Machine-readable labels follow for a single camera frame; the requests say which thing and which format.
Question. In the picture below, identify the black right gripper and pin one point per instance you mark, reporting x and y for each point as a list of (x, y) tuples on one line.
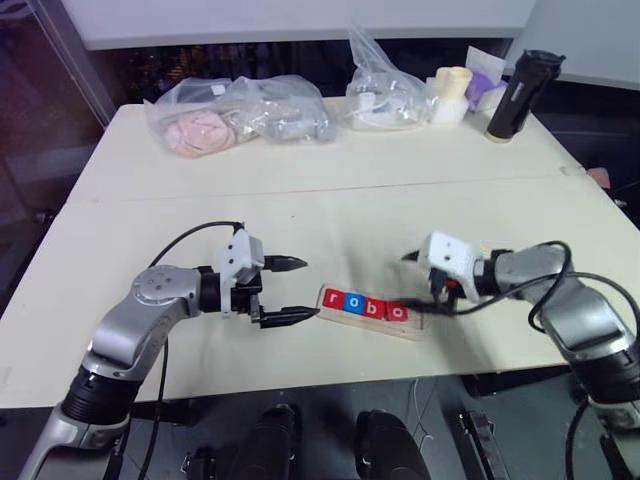
[(438, 286)]

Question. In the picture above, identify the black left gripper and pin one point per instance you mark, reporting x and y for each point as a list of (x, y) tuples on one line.
[(247, 297)]

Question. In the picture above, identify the red box with white ring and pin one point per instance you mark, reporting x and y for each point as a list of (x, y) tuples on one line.
[(397, 313)]

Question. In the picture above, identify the red letter r tile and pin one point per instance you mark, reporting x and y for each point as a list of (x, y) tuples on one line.
[(332, 298)]

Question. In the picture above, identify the blue letter o tile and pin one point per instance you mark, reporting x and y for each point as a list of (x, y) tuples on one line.
[(354, 304)]

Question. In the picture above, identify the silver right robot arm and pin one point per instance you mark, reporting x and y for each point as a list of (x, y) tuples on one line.
[(585, 310)]

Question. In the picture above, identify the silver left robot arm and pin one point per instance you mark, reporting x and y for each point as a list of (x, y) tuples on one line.
[(150, 300)]

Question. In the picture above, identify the light wooden letter tray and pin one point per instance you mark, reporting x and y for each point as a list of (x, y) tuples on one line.
[(400, 329)]

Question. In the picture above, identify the dark rounded shape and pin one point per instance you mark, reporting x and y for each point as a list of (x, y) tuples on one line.
[(270, 445), (387, 447)]

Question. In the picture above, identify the clear bag with grey items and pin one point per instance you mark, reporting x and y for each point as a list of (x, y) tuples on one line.
[(295, 122)]

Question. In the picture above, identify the clear bag with pink item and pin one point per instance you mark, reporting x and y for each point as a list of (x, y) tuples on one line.
[(200, 130)]

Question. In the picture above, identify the clear bag with white items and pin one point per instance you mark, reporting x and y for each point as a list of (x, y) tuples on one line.
[(380, 100)]

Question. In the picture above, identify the purple plastic item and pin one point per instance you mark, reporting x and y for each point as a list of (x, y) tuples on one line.
[(482, 90)]

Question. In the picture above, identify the black drinking bottle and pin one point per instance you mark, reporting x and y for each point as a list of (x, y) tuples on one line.
[(517, 95)]

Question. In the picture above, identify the white desk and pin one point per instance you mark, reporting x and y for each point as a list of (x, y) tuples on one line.
[(250, 20)]

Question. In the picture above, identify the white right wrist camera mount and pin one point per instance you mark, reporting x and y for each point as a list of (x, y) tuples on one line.
[(450, 252)]

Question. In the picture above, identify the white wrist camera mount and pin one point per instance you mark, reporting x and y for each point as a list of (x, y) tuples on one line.
[(450, 252), (237, 252)]

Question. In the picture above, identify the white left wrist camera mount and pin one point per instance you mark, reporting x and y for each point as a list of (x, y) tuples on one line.
[(237, 252)]

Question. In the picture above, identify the black metal bracket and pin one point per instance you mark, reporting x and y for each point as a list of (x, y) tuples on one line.
[(475, 440)]

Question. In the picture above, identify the grey metal frame post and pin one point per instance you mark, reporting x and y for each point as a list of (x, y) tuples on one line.
[(75, 55)]

